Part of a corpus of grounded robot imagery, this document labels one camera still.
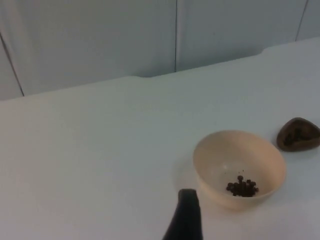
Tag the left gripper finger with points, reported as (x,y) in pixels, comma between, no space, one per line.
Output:
(186,217)

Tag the coffee beans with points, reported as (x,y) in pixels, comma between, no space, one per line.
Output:
(242,187)
(296,135)

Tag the pale wooden bowl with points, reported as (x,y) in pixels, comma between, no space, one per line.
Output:
(220,150)

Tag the dark wooden cup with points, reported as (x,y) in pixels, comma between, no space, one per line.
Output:
(285,145)

